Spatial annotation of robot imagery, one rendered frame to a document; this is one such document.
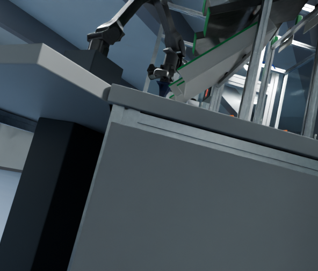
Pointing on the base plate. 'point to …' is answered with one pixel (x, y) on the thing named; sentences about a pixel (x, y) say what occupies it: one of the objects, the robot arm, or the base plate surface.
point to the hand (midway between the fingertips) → (162, 92)
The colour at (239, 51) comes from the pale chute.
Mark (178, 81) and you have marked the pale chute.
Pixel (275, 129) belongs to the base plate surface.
